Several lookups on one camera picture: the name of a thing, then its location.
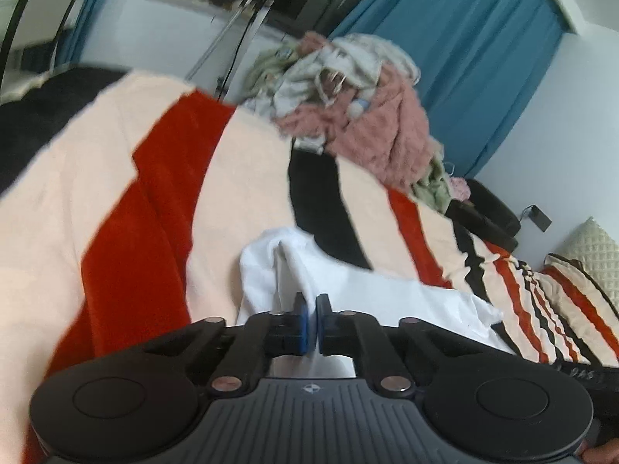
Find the pile of mixed clothes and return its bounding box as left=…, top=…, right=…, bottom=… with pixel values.
left=243, top=47, right=454, bottom=214

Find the black wall charger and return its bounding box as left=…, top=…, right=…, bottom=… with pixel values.
left=519, top=204, right=553, bottom=234

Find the person's right hand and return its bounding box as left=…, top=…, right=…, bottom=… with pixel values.
left=579, top=444, right=619, bottom=464

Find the black bag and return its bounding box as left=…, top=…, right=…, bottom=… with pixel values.
left=444, top=178, right=522, bottom=253

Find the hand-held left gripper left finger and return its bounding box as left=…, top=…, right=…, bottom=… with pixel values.
left=144, top=292, right=309, bottom=394

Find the metal tripod stand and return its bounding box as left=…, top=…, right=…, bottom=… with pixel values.
left=185, top=0, right=287, bottom=103

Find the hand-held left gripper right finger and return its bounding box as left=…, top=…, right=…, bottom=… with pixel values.
left=315, top=294, right=480, bottom=394

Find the cream waffle pillow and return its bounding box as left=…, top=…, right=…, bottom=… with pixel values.
left=562, top=217, right=619, bottom=298

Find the striped pillow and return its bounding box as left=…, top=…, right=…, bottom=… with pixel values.
left=540, top=252, right=619, bottom=332

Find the grey white garment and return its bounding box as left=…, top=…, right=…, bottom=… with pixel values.
left=248, top=34, right=419, bottom=154

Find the wide blue curtain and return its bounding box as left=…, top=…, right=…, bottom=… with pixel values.
left=328, top=0, right=569, bottom=181

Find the narrow blue curtain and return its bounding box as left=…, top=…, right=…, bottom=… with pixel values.
left=52, top=0, right=124, bottom=67

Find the striped blanket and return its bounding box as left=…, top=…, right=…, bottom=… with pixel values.
left=0, top=65, right=619, bottom=464

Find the white shirt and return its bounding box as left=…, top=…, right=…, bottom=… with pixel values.
left=237, top=226, right=504, bottom=379

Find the pile of clothes and blankets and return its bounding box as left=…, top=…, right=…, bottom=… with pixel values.
left=277, top=31, right=432, bottom=190

